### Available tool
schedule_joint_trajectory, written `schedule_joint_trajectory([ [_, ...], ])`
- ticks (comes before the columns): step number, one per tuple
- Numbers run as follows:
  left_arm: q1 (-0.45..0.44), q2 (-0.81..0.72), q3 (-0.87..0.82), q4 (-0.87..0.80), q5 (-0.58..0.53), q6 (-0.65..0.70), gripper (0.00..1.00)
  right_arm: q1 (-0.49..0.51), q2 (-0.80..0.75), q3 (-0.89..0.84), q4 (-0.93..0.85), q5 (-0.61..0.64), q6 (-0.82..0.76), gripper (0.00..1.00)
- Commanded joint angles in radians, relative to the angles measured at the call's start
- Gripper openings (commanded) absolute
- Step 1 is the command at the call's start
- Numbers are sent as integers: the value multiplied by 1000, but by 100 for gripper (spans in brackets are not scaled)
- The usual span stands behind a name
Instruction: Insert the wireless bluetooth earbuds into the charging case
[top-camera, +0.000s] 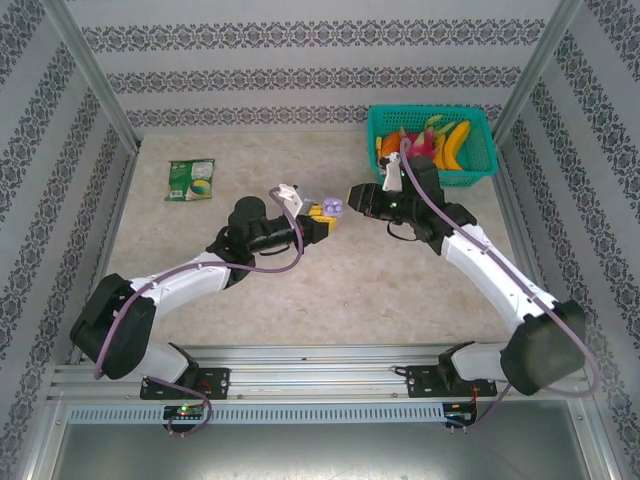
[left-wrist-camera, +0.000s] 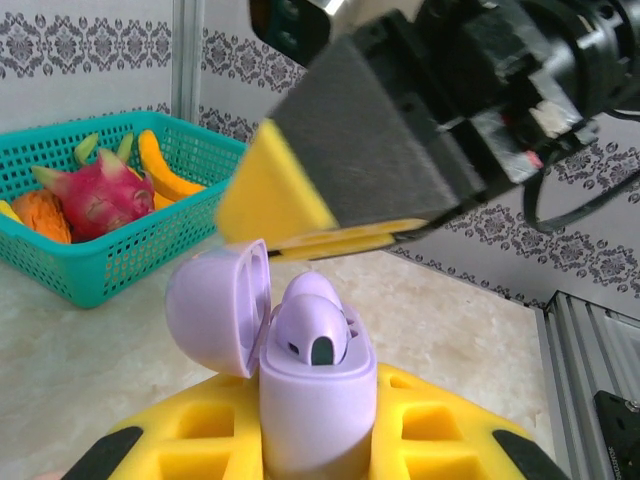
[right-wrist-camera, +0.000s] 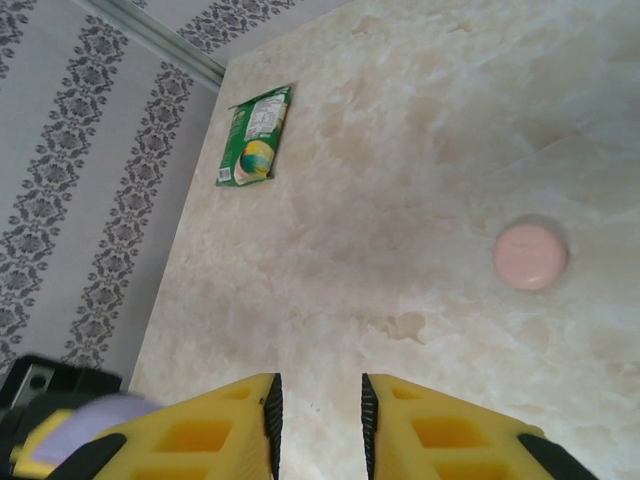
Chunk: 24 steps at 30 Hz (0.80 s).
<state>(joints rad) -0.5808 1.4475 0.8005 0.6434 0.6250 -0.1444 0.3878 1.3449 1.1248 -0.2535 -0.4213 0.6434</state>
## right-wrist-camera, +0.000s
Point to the pink earbud charging case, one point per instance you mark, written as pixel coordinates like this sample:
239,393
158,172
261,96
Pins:
530,255

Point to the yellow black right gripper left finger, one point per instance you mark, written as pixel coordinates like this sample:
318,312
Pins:
240,410

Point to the aluminium left corner post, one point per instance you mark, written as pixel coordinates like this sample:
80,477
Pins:
165,40

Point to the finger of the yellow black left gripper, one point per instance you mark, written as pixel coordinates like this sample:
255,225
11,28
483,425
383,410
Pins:
35,440

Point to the purple earbud charging case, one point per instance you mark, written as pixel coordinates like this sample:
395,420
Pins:
95,417

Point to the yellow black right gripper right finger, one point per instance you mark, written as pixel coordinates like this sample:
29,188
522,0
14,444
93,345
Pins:
385,425

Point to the green snack bag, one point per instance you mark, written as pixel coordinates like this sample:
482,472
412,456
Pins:
250,150

